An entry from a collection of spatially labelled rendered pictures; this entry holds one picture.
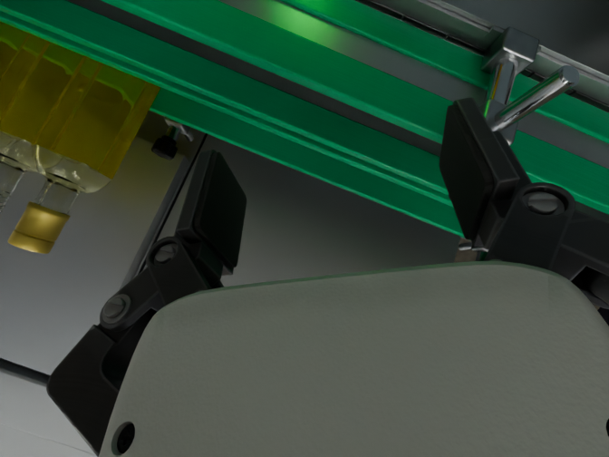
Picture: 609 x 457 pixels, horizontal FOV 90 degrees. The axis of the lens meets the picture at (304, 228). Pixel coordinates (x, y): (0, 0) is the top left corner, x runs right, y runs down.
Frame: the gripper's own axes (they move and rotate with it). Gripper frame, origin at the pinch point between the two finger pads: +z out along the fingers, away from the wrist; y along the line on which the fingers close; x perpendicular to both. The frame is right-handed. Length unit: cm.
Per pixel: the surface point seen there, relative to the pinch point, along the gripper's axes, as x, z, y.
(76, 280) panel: -21.0, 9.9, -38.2
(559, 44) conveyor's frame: -6.4, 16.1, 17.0
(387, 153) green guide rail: -13.0, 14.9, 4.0
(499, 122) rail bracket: -6.4, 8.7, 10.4
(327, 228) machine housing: -31.8, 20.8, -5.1
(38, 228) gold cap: -8.9, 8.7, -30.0
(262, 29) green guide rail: -0.1, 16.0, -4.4
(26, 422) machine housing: -28, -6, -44
